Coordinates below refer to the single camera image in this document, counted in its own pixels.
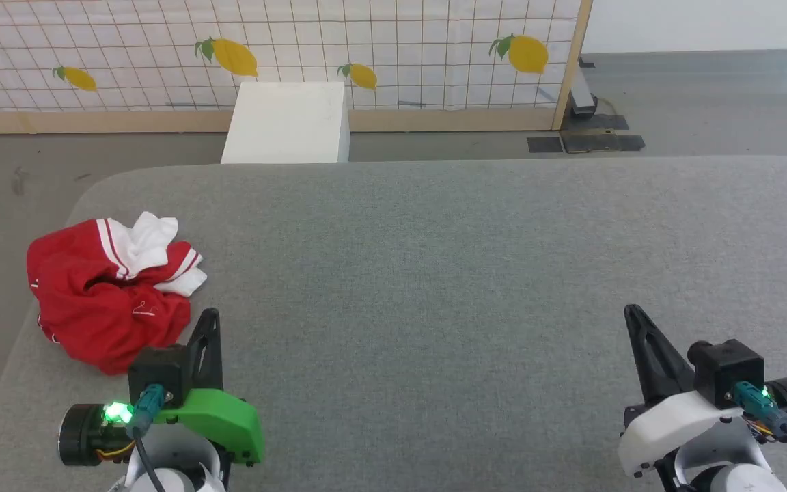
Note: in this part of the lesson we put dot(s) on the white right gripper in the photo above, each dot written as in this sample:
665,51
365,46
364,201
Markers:
667,427

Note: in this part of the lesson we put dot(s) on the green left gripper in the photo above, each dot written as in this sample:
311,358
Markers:
226,420

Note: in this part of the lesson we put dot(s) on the red basketball jersey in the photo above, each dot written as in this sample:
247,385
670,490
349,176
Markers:
93,321

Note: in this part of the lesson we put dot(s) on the large black floor plate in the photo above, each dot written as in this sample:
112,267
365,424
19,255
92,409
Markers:
602,141

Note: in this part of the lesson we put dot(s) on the grey fabric sofa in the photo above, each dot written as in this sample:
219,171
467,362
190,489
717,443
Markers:
434,273

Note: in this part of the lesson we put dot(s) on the white box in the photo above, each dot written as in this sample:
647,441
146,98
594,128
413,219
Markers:
287,123

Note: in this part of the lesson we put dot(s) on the grey metal stand foot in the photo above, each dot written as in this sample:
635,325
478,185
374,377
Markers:
583,102

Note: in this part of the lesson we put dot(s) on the lemon print partition screen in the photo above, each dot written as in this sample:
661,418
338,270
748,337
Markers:
400,41

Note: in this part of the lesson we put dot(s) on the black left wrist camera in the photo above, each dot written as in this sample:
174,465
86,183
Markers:
158,372

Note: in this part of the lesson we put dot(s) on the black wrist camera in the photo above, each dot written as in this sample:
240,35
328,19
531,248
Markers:
158,372
732,369

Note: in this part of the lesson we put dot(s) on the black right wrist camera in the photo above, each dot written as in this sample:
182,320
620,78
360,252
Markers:
732,369

